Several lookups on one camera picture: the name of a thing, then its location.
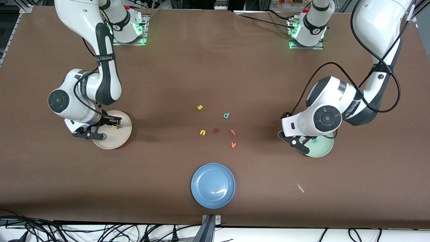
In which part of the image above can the beige brown plate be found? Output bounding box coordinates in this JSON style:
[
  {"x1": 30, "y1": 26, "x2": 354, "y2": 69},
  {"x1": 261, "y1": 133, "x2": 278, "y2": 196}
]
[{"x1": 92, "y1": 110, "x2": 133, "y2": 150}]

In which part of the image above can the silver aluminium frame profile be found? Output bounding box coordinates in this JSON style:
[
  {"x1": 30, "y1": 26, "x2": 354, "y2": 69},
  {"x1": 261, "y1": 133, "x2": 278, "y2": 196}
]
[
  {"x1": 407, "y1": 0, "x2": 430, "y2": 23},
  {"x1": 0, "y1": 0, "x2": 34, "y2": 66}
]

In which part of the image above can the grey metal camera mount bracket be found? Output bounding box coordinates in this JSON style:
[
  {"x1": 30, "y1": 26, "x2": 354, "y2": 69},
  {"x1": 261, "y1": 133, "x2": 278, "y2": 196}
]
[{"x1": 193, "y1": 214, "x2": 221, "y2": 242}]

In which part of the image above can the light green plate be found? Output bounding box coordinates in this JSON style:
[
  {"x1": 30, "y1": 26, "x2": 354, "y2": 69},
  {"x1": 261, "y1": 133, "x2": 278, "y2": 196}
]
[{"x1": 304, "y1": 133, "x2": 334, "y2": 158}]

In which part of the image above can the orange brown flower bunch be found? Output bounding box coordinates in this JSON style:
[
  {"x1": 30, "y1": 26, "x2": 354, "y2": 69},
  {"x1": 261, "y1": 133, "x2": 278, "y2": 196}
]
[{"x1": 277, "y1": 0, "x2": 304, "y2": 8}]

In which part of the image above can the blue plate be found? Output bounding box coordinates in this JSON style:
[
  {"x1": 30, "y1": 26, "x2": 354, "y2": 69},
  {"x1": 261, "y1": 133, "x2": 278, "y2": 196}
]
[{"x1": 191, "y1": 163, "x2": 236, "y2": 209}]

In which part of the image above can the brown table cover mat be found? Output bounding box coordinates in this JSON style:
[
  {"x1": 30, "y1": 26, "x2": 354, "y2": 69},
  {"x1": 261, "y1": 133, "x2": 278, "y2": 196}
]
[{"x1": 0, "y1": 6, "x2": 430, "y2": 230}]

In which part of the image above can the thin black cable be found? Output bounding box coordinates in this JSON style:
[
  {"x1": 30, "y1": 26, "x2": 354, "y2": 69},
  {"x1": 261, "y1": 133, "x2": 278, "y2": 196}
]
[
  {"x1": 239, "y1": 14, "x2": 296, "y2": 30},
  {"x1": 267, "y1": 9, "x2": 294, "y2": 21}
]

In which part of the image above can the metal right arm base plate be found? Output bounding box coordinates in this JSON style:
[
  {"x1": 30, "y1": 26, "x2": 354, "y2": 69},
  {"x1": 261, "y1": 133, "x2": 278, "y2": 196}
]
[{"x1": 114, "y1": 14, "x2": 150, "y2": 46}]

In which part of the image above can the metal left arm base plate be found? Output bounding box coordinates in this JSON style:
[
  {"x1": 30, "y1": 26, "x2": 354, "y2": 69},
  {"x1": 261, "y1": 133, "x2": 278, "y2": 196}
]
[{"x1": 288, "y1": 17, "x2": 325, "y2": 50}]

